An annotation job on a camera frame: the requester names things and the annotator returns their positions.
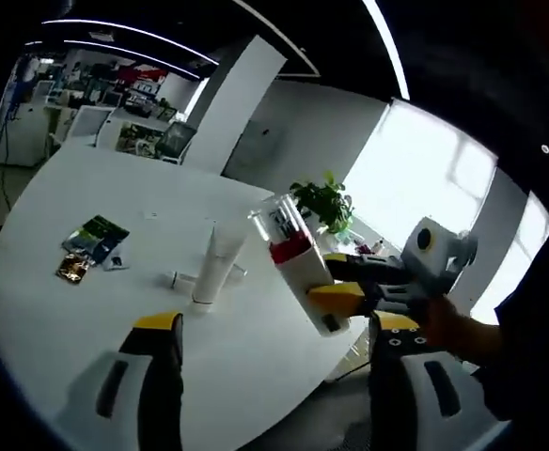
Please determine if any potted green plant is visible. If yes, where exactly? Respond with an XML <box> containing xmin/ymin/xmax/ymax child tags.
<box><xmin>289</xmin><ymin>170</ymin><xmax>356</xmax><ymax>236</ymax></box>

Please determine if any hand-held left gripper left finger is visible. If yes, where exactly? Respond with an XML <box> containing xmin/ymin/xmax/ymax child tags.
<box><xmin>52</xmin><ymin>309</ymin><xmax>186</xmax><ymax>451</ymax></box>

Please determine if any white office chair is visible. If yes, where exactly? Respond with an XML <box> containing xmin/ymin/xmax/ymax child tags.
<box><xmin>65</xmin><ymin>105</ymin><xmax>116</xmax><ymax>142</ymax></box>

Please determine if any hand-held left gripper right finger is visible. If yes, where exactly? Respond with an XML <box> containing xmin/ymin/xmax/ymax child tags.
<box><xmin>368</xmin><ymin>310</ymin><xmax>513</xmax><ymax>451</ymax></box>

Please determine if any person's right hand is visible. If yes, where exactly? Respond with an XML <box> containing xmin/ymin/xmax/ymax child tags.
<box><xmin>419</xmin><ymin>295</ymin><xmax>499</xmax><ymax>372</ymax></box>

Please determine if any dark mesh office chair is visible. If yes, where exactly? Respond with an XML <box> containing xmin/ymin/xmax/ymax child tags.
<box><xmin>154</xmin><ymin>120</ymin><xmax>198</xmax><ymax>164</ymax></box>

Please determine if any large white skincare tube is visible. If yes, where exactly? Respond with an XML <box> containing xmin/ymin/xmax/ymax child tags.
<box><xmin>191</xmin><ymin>224</ymin><xmax>248</xmax><ymax>315</ymax></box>

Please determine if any gold foil skincare sachet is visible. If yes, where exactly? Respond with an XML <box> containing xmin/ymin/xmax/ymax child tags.
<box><xmin>55</xmin><ymin>252</ymin><xmax>91</xmax><ymax>284</ymax></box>

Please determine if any green and dark skincare sachet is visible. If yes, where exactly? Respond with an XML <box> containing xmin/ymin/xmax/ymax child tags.
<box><xmin>61</xmin><ymin>214</ymin><xmax>131</xmax><ymax>268</ymax></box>

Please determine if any red-collared white pump skincare bottle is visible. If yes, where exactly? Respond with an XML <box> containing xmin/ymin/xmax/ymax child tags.
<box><xmin>247</xmin><ymin>191</ymin><xmax>352</xmax><ymax>338</ymax></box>

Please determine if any small blue-white skincare sachet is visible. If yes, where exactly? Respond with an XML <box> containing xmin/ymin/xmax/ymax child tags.
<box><xmin>102</xmin><ymin>255</ymin><xmax>131</xmax><ymax>273</ymax></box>

